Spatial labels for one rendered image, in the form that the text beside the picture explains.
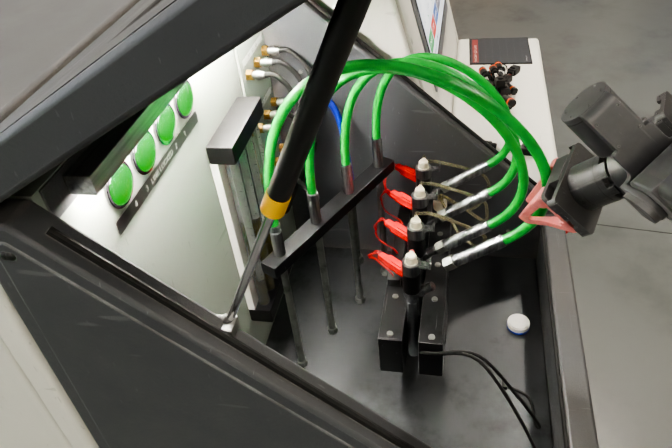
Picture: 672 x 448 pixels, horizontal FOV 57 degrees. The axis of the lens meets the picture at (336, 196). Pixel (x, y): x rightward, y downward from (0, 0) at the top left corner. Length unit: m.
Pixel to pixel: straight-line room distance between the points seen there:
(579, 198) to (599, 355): 1.54
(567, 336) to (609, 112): 0.47
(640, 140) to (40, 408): 0.68
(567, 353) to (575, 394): 0.07
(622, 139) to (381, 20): 0.54
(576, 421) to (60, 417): 0.65
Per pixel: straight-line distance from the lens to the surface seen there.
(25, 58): 0.71
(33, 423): 0.80
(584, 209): 0.78
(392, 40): 1.12
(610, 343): 2.33
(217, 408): 0.64
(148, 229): 0.74
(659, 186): 0.64
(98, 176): 0.60
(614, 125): 0.68
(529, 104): 1.54
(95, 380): 0.67
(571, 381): 1.00
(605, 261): 2.60
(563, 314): 1.08
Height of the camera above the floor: 1.74
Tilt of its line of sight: 37 degrees down
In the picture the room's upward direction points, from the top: 7 degrees counter-clockwise
